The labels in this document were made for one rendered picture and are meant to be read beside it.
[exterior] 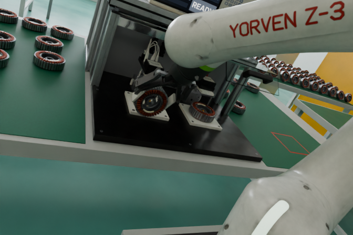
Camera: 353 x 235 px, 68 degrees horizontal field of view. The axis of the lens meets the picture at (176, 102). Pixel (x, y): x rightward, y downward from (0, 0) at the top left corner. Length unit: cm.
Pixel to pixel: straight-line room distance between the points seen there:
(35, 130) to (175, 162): 41
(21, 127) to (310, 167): 68
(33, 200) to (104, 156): 88
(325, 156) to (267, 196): 17
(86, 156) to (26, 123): 18
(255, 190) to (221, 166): 51
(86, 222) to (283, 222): 125
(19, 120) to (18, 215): 81
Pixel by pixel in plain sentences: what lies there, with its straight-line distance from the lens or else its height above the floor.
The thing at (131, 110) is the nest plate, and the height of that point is 78.
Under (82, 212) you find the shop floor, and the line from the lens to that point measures 158.
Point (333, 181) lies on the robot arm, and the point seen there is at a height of 103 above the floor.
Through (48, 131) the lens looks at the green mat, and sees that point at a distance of 78.
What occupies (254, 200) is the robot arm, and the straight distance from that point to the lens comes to 42.
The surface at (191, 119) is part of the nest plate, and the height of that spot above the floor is 78.
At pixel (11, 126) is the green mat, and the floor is 75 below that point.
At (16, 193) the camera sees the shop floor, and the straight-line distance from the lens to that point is 163.
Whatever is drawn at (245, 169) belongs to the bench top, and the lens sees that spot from 101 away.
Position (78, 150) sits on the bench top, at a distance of 76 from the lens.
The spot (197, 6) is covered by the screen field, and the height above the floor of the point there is 117.
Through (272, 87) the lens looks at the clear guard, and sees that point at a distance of 101.
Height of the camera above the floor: 122
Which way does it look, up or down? 23 degrees down
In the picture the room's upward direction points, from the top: 24 degrees clockwise
